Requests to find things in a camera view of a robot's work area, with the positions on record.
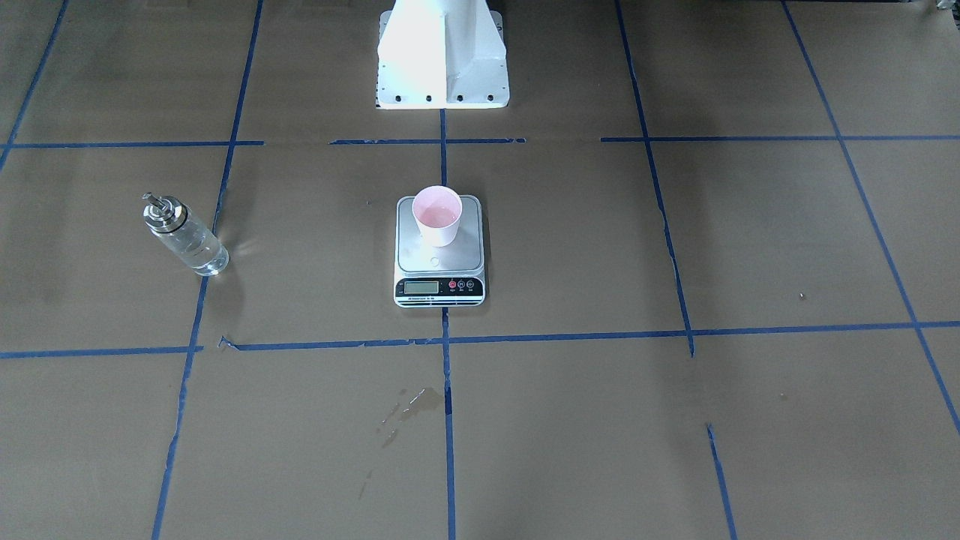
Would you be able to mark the white digital kitchen scale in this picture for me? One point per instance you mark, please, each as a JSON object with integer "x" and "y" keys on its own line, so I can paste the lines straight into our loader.
{"x": 436, "y": 277}

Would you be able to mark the pink paper cup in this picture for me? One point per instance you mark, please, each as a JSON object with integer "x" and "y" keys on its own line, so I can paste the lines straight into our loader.
{"x": 437, "y": 211}

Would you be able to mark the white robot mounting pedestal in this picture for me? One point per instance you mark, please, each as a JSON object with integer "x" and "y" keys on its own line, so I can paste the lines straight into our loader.
{"x": 435, "y": 55}

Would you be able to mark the glass sauce bottle steel spout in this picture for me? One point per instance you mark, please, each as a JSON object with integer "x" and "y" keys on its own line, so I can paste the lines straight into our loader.
{"x": 175, "y": 225}

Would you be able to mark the brown paper table cover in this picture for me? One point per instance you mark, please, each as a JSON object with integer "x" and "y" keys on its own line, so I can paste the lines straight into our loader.
{"x": 721, "y": 256}

